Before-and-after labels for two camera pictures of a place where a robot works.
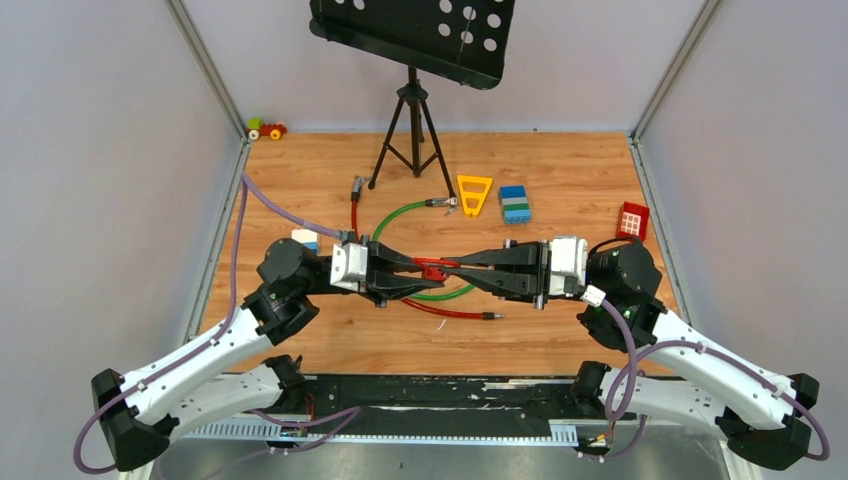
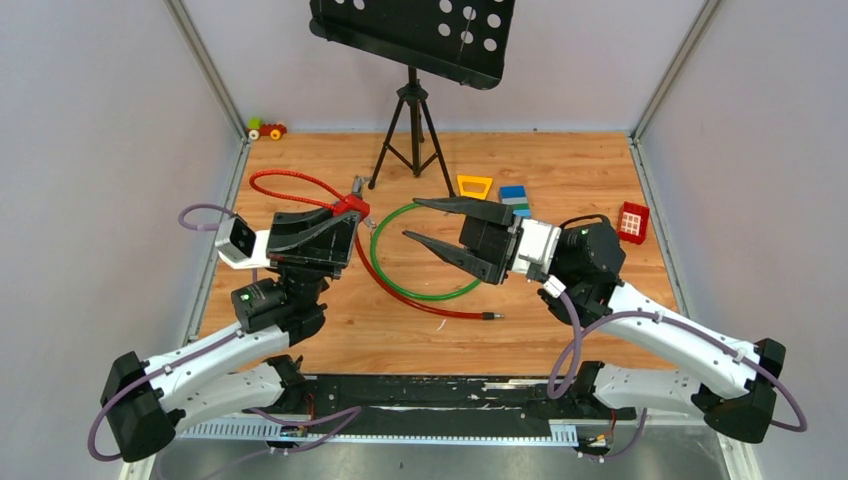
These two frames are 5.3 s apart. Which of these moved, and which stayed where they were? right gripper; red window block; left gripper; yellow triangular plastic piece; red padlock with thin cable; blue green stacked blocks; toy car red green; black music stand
Moved: red padlock with thin cable; right gripper; left gripper
Stayed: yellow triangular plastic piece; red window block; black music stand; blue green stacked blocks; toy car red green
